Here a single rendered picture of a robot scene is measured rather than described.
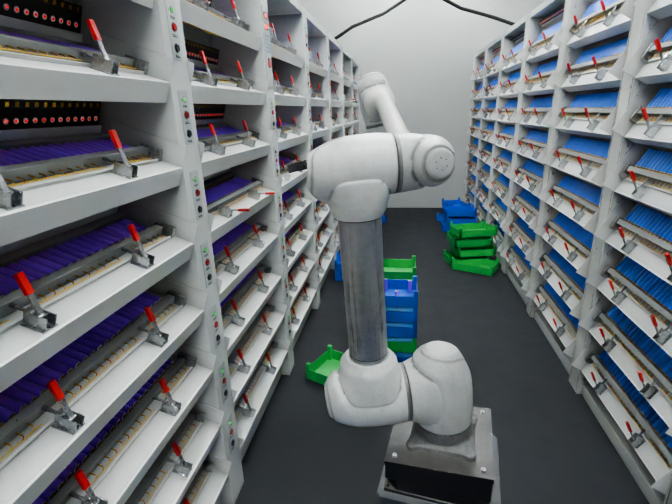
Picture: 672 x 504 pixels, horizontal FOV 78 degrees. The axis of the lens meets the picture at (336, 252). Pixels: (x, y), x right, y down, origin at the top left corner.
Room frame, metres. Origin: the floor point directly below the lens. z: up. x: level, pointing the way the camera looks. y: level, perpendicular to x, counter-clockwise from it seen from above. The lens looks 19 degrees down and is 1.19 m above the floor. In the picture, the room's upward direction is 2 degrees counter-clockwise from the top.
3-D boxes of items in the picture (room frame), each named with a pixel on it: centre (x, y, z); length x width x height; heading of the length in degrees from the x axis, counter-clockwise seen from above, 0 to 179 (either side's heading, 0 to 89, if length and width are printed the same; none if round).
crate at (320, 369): (1.67, -0.02, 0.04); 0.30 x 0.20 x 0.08; 57
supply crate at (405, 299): (1.85, -0.24, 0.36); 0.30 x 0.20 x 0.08; 80
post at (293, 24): (2.45, 0.22, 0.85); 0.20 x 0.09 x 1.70; 81
